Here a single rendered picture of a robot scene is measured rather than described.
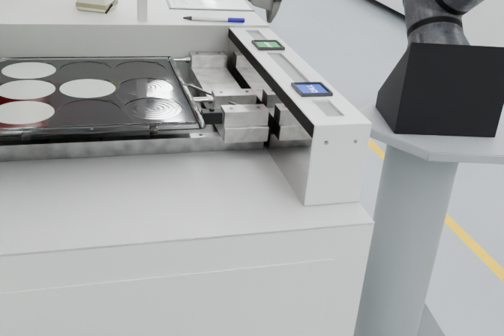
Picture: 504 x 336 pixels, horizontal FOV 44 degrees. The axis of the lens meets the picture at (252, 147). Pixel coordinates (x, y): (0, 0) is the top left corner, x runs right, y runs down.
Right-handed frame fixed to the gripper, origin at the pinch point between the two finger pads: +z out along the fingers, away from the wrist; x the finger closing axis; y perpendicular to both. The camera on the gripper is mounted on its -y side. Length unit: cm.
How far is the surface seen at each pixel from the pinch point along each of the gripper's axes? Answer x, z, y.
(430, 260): 16, 52, -38
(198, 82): -2.5, 14.6, 14.2
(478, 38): -278, 83, -257
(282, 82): 21.2, 6.3, 4.2
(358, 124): 39.8, 6.5, -2.0
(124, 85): 4.4, 12.5, 30.0
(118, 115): 19.3, 12.4, 32.1
